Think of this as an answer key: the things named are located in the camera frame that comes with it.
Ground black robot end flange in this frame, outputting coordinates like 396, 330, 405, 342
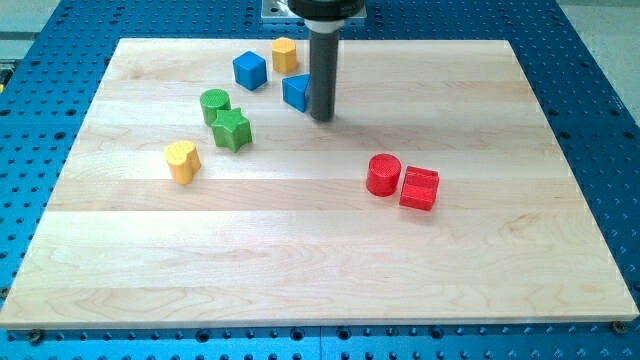
287, 0, 365, 33

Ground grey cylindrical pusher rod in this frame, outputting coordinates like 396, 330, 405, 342
309, 31, 340, 122

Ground yellow hexagon block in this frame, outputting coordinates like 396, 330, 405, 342
271, 37, 298, 74

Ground silver mounting plate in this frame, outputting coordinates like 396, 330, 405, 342
261, 0, 367, 22

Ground blue triangle block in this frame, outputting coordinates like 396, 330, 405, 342
281, 74, 310, 113

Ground blue cube block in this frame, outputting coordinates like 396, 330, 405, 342
232, 51, 267, 91

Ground green cylinder block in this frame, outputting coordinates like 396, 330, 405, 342
199, 88, 231, 126

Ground green star block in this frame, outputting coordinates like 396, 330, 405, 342
211, 108, 252, 153

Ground red cylinder block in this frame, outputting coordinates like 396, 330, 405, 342
366, 153, 402, 197

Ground red notched block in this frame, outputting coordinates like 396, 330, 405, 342
399, 166, 440, 211

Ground wooden board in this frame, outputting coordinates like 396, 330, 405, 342
1, 38, 638, 329

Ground yellow heart block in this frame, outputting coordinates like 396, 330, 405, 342
163, 140, 201, 185

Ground blue perforated table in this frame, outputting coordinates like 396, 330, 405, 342
1, 1, 639, 359

